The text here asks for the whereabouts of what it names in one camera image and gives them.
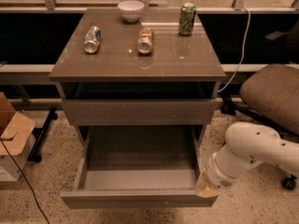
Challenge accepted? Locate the black metal stand leg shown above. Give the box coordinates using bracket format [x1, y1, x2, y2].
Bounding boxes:
[27, 107, 58, 162]

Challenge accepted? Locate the cardboard box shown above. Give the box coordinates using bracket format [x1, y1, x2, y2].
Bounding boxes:
[0, 92, 36, 181]

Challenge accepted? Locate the crushed blue silver can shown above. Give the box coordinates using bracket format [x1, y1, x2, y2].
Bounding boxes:
[84, 26, 101, 54]

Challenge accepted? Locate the white ceramic bowl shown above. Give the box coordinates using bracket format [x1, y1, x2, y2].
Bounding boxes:
[118, 0, 144, 22]

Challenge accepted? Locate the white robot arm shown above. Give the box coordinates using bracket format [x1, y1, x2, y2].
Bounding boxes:
[195, 122, 299, 198]

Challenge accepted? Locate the grey top drawer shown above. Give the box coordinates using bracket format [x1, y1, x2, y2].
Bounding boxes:
[62, 99, 216, 126]

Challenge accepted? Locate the crushed orange silver can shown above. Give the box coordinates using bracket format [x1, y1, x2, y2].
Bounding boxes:
[137, 28, 154, 54]

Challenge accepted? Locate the black floor cable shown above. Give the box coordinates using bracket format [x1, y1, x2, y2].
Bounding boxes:
[0, 138, 51, 224]

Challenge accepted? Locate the brown office chair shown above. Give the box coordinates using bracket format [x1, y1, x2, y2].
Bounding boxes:
[221, 64, 299, 190]

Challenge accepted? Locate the white hanging cable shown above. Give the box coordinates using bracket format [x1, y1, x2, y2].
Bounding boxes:
[171, 0, 252, 94]

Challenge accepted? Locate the grey drawer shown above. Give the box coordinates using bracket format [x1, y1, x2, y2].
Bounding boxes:
[62, 99, 216, 126]
[61, 126, 216, 209]

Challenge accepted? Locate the grey drawer cabinet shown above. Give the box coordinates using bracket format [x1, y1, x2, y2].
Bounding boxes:
[50, 8, 225, 141]

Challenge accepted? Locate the green soda can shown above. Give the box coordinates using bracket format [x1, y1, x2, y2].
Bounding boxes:
[178, 3, 196, 35]

